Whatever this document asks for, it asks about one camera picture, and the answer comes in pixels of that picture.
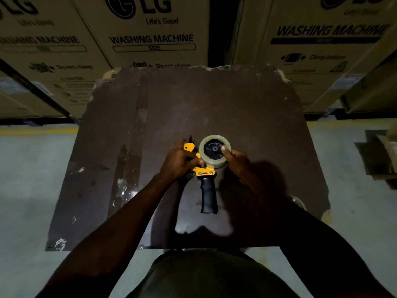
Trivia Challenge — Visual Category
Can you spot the small open cardboard box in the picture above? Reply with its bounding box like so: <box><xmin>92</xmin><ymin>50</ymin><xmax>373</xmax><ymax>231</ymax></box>
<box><xmin>355</xmin><ymin>120</ymin><xmax>397</xmax><ymax>190</ymax></box>

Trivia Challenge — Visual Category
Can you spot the person's left forearm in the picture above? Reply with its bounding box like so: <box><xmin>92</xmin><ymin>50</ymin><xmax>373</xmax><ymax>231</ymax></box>
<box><xmin>36</xmin><ymin>173</ymin><xmax>174</xmax><ymax>298</ymax></box>

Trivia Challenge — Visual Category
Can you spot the person's right hand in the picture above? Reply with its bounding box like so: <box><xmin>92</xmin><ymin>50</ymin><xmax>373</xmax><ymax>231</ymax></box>
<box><xmin>220</xmin><ymin>145</ymin><xmax>258</xmax><ymax>187</ymax></box>

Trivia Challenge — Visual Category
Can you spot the person's left hand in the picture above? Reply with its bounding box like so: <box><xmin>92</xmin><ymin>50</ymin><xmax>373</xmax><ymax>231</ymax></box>
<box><xmin>160</xmin><ymin>139</ymin><xmax>205</xmax><ymax>183</ymax></box>

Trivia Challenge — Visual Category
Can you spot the person's right forearm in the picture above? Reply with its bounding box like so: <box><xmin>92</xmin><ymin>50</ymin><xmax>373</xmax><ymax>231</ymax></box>
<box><xmin>245</xmin><ymin>180</ymin><xmax>395</xmax><ymax>298</ymax></box>

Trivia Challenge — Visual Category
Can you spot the pale green ribbed shirt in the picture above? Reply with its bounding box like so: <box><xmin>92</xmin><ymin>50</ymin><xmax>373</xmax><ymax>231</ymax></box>
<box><xmin>127</xmin><ymin>250</ymin><xmax>300</xmax><ymax>298</ymax></box>

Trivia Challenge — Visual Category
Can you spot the clear tape roll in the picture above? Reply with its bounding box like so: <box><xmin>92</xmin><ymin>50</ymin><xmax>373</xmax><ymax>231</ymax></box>
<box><xmin>198</xmin><ymin>135</ymin><xmax>232</xmax><ymax>169</ymax></box>

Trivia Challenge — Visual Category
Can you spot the dark wooden pallet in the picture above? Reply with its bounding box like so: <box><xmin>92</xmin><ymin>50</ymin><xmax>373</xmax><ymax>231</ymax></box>
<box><xmin>304</xmin><ymin>108</ymin><xmax>397</xmax><ymax>121</ymax></box>
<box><xmin>0</xmin><ymin>116</ymin><xmax>80</xmax><ymax>127</ymax></box>

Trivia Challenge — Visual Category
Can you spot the stack of large cardboard boxes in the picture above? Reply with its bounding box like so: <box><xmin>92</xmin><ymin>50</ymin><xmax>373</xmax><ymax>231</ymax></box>
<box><xmin>0</xmin><ymin>0</ymin><xmax>397</xmax><ymax>120</ymax></box>

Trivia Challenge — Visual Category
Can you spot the yellow black tape dispenser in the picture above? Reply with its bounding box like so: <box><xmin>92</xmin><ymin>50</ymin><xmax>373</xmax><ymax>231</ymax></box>
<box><xmin>183</xmin><ymin>135</ymin><xmax>232</xmax><ymax>214</ymax></box>

